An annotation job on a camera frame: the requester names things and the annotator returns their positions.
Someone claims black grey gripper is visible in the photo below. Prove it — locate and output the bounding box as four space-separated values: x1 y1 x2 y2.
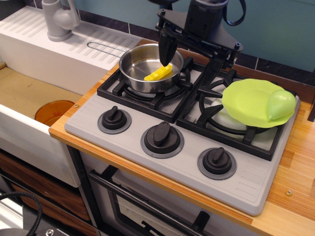
156 0 244 87

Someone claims yellow toy corn piece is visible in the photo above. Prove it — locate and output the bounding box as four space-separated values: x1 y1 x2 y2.
144 64 172 81

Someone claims small green pear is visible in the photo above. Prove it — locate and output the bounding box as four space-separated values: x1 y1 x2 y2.
266 89 296 121

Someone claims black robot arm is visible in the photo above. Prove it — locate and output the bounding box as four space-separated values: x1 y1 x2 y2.
157 0 245 85

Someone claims stainless steel pan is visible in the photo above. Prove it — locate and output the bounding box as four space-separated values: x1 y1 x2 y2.
87 41 184 93

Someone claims light green plate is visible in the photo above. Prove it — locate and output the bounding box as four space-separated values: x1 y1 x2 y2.
222 79 295 128

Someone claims grey toy stove top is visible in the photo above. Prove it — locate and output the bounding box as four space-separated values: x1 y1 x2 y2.
64 71 300 216

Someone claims black middle stove knob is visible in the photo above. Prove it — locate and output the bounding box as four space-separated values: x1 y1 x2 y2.
140 121 185 159

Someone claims black stove knob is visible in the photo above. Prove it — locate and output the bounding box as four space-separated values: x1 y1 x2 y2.
97 106 132 135
140 121 185 159
197 147 237 180

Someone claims black left stove knob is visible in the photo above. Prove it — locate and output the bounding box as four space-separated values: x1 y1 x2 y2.
97 106 132 135

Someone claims black right stove knob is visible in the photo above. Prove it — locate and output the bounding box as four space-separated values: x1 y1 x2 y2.
197 147 237 180

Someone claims black left burner grate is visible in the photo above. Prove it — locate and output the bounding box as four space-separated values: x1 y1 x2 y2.
97 57 206 123

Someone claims black burner grate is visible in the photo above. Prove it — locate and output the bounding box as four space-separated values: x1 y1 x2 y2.
176 70 298 161
97 57 206 123

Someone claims black right burner grate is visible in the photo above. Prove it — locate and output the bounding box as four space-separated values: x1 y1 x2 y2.
176 70 298 161

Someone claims grey toy faucet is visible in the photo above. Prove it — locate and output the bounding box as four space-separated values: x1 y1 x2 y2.
42 0 80 42

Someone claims white toy sink unit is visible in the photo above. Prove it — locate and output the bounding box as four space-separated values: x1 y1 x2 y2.
0 6 140 187

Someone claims orange translucent bowl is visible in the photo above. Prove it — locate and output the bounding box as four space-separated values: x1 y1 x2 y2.
34 100 74 126

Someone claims oven door with window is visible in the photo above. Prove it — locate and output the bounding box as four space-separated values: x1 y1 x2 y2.
80 152 256 236

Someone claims wood grain drawer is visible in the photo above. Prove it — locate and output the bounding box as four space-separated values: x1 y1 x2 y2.
0 150 98 236

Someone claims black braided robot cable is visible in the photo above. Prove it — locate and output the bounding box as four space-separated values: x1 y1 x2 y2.
147 0 247 27

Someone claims black oven door handle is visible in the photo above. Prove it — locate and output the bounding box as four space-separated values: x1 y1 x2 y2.
89 170 210 236

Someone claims black braided cable foreground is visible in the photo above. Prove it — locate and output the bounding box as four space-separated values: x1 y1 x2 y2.
0 191 43 236

